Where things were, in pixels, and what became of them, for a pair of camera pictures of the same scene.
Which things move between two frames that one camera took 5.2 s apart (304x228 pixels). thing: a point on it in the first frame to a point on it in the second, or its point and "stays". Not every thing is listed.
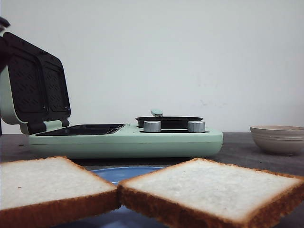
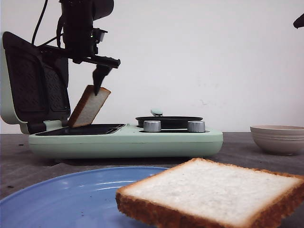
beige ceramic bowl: x=282 y=140 stays
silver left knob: x=152 y=126 stays
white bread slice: x=40 y=191 to x=90 y=104
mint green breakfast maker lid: x=34 y=88 stays
